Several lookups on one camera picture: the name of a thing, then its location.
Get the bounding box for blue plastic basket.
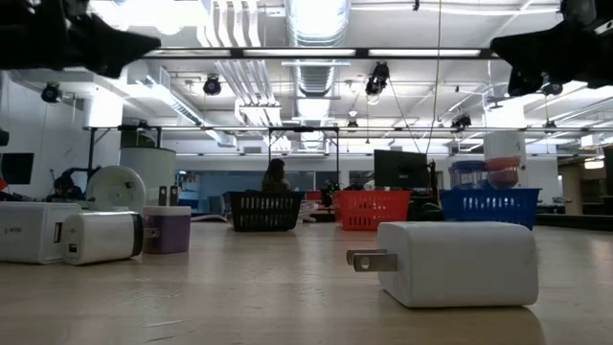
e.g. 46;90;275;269
439;187;542;230

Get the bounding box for white rectangular USB charger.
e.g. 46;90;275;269
0;200;82;265

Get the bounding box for purple and white wall charger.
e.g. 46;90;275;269
141;185;193;255

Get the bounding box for black monitor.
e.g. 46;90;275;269
373;149;430;191

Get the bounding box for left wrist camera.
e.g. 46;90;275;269
61;0;92;18

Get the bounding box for black background rig frame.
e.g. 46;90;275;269
84;124;341;193

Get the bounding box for white cylindrical desk device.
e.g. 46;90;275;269
85;146;177;215

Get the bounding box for pink capped sand hourglass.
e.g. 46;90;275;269
484;156;522;190

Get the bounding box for white charger with black end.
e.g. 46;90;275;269
60;210;162;266

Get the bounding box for red plastic basket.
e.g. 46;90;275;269
333;189;414;232

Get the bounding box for black aluminium table frame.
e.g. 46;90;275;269
534;212;607;231

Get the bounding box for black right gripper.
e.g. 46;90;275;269
490;9;613;97

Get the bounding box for person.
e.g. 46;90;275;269
261;158;320;224
45;166;102;202

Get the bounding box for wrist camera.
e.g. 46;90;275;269
61;0;92;18
558;0;613;24

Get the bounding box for black wall screen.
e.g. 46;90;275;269
0;151;35;186

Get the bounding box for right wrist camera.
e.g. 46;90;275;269
558;0;613;24

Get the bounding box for blue capped sand hourglass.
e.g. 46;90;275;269
452;160;488;190

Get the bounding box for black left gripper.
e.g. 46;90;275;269
0;0;163;81

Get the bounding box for white pillar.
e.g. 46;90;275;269
483;131;528;190

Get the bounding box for black plastic basket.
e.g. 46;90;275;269
224;191;306;233

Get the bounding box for long ceiling light bar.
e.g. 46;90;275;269
143;46;502;60

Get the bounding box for large white wall charger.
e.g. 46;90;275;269
346;219;541;309

